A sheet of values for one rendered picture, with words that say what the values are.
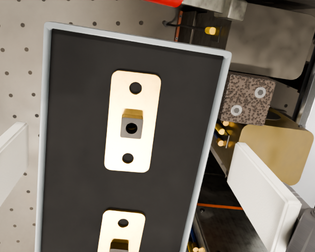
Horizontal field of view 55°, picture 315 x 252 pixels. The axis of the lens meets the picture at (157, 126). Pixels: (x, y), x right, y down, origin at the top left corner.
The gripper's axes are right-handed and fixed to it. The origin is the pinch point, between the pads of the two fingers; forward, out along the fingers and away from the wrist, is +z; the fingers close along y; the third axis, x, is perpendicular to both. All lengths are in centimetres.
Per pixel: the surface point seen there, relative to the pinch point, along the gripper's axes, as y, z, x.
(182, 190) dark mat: 5.1, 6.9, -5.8
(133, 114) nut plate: -0.1, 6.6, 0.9
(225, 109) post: 9.6, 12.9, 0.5
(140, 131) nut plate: 0.6, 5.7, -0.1
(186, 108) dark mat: 4.2, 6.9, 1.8
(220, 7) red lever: 7.2, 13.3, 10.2
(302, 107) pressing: 24.0, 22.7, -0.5
